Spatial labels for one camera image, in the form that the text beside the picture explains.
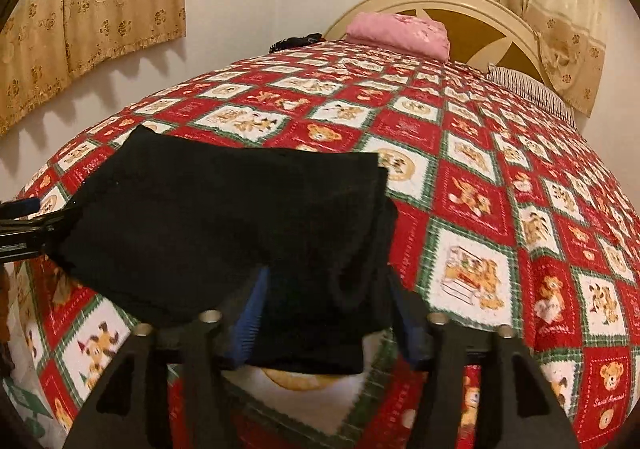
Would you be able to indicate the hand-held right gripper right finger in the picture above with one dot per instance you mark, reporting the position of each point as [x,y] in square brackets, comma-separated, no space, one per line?
[406,324]

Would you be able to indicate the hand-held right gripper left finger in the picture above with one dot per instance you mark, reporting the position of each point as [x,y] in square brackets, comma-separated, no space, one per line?
[247,324]

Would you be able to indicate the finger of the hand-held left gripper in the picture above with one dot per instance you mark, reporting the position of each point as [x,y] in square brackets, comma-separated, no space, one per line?
[22,207]
[35,236]

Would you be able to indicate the black pants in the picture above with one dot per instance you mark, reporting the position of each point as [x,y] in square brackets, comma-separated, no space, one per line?
[225,209]

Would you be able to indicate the red printed bear bedspread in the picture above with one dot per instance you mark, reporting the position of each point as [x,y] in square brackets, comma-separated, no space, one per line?
[475,209]

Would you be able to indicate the striped pillow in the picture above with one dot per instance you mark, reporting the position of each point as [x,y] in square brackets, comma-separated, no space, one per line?
[530,91]

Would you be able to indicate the dark cloth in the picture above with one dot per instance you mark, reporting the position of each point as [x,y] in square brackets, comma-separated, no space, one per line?
[292,43]

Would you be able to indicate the pink folded cloth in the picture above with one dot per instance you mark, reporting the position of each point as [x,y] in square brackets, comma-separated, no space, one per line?
[400,34]

